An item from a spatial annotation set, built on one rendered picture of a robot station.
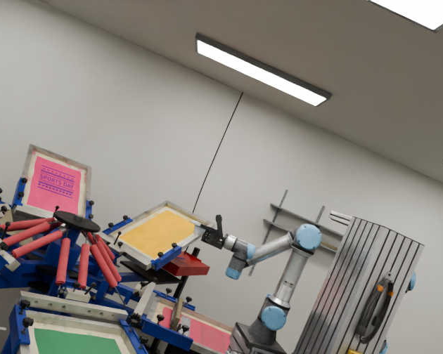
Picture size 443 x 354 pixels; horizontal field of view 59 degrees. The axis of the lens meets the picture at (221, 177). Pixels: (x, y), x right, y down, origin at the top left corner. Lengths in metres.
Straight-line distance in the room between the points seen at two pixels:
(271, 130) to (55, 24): 2.77
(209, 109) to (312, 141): 1.27
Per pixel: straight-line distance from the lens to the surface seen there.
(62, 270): 2.46
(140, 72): 4.82
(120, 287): 2.73
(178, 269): 3.56
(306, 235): 1.94
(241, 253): 1.98
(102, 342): 2.19
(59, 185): 3.71
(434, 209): 5.39
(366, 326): 2.03
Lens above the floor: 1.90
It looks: 1 degrees up
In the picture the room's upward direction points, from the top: 24 degrees clockwise
